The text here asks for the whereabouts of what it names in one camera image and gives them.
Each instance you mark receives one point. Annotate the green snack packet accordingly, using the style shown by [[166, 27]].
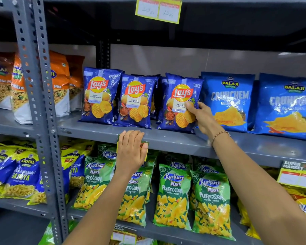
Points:
[[47, 237]]

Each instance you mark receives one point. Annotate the person's right forearm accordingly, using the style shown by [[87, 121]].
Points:
[[257, 191]]

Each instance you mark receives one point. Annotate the person's left little finger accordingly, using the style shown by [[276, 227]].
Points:
[[120, 142]]

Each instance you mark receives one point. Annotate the row of green puffcorn packets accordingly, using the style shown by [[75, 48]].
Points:
[[173, 196]]

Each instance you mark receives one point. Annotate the yellow shelf price tag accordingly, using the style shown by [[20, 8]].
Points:
[[122, 236], [297, 176], [159, 8], [145, 145]]

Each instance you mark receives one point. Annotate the person's left middle finger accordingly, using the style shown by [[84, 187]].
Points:
[[133, 138]]

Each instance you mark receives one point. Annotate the person's right hand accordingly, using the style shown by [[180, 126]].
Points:
[[206, 119]]

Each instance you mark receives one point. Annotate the brown orange snack mix packet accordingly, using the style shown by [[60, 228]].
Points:
[[1, 79]]

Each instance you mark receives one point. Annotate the orange white snack mix packet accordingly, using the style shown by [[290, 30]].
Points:
[[19, 99], [76, 81], [60, 84]]

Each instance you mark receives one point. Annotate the person's left forearm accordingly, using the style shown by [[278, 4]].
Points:
[[99, 209]]

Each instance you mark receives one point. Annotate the grey perforated metal upright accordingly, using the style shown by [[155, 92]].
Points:
[[39, 86]]

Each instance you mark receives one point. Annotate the light blue wafers packet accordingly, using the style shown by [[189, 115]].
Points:
[[285, 109], [228, 99]]

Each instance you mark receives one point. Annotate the dark blue chips packet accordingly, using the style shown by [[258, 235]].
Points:
[[162, 99], [135, 104], [99, 99], [176, 99], [154, 99]]

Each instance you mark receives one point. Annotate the row of blue yellow packets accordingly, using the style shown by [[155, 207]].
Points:
[[23, 173]]

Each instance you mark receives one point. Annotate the dark perforated metal upright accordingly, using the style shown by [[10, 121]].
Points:
[[103, 54]]

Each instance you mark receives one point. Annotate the person's left hand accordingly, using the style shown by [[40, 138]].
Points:
[[128, 158]]

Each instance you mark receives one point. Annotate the person's right thumb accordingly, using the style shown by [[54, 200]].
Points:
[[191, 107]]

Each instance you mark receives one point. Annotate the person's left thumb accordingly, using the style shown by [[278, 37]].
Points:
[[144, 154]]

